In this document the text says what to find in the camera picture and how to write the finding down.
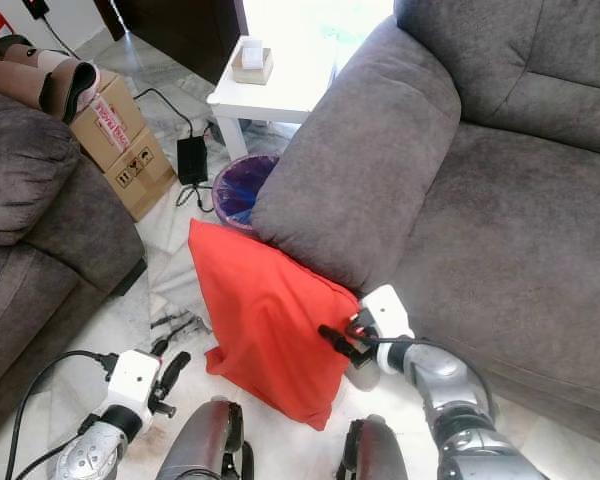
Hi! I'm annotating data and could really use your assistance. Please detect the large grey fabric sofa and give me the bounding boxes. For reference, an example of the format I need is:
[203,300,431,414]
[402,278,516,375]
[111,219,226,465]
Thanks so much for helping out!
[250,0,600,451]

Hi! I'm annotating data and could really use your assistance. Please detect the grey robot right leg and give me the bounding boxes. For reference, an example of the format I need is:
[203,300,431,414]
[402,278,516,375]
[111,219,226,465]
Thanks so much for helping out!
[335,415,431,480]

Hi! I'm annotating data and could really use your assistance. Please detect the black wall plug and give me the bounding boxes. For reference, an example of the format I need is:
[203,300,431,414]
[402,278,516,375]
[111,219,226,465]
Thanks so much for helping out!
[23,0,51,21]

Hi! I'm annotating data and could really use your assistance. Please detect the black adapter cable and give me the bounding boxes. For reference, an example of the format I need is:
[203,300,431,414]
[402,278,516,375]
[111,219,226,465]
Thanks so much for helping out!
[135,88,216,213]

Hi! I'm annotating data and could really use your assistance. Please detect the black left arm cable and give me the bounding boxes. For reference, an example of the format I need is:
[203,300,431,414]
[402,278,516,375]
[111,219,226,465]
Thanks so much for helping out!
[5,350,119,480]

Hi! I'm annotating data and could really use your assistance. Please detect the white side table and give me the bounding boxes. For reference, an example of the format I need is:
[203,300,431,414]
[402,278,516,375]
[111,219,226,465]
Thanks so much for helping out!
[206,35,341,161]

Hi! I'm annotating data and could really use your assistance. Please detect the beige tissue box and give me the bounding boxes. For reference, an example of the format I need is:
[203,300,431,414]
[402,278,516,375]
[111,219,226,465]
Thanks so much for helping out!
[231,37,274,85]

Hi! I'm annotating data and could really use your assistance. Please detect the red pillow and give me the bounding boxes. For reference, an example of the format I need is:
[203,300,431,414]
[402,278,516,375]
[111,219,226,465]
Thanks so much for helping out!
[188,218,363,431]

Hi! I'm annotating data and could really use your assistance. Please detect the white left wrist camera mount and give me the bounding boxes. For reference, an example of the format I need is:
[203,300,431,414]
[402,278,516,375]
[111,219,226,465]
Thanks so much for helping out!
[105,349,164,419]

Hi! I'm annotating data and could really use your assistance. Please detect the black power adapter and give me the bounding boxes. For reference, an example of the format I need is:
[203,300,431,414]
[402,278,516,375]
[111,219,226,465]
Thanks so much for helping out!
[176,135,209,186]

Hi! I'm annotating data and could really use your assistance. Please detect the grey robot left leg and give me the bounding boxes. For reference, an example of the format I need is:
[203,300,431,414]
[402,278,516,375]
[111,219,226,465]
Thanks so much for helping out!
[155,396,256,480]

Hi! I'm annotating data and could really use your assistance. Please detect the symbol printed cardboard box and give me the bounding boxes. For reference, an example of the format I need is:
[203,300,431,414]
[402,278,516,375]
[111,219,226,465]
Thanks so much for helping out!
[105,128,178,222]

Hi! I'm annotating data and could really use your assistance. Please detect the small grey fabric sofa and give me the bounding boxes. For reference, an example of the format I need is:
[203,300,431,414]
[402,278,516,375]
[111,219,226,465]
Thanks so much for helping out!
[0,88,147,401]

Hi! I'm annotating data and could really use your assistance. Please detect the brown padded leg wraps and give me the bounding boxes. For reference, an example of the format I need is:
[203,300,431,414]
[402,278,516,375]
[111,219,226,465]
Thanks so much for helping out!
[0,42,103,125]

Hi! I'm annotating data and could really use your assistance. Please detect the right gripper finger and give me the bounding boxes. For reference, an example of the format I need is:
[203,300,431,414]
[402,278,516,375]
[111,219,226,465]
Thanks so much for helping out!
[317,323,363,359]

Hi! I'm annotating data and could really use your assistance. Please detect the red taped cardboard box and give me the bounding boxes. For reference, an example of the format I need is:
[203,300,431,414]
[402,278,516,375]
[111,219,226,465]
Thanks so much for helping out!
[68,68,149,173]

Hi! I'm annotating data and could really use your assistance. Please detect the dark brown wooden door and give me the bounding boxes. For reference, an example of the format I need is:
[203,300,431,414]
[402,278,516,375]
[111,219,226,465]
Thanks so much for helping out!
[92,0,249,89]

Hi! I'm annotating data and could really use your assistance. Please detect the purple trash bin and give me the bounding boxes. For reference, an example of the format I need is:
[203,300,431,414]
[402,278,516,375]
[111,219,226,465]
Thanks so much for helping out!
[212,152,281,233]

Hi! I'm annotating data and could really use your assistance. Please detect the grey robot leg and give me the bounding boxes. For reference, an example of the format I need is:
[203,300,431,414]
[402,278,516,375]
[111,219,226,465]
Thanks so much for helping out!
[335,415,431,480]
[155,396,256,480]

